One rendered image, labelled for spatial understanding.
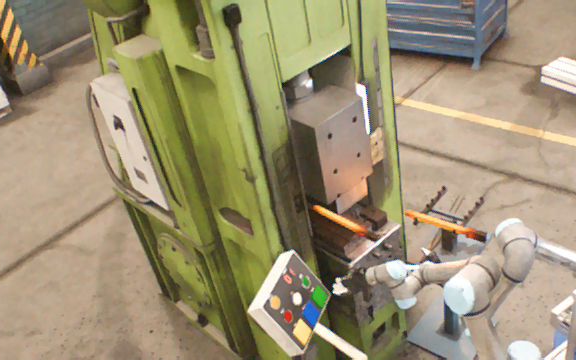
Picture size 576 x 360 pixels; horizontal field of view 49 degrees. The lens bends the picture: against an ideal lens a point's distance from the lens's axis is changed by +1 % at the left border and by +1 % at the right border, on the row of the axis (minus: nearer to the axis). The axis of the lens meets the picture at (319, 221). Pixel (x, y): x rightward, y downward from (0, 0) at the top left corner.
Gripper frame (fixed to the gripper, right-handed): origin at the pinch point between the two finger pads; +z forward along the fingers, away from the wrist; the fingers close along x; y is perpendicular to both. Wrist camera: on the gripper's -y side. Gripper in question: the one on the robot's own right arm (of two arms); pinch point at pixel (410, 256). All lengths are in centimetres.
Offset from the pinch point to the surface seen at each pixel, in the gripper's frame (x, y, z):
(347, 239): -7.9, 1.2, 32.2
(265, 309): -72, -18, 13
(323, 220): -5, 1, 52
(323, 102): -1, -67, 42
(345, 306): -13, 47, 36
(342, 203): -8.9, -22.2, 30.7
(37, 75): 51, 86, 593
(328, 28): 11, -94, 46
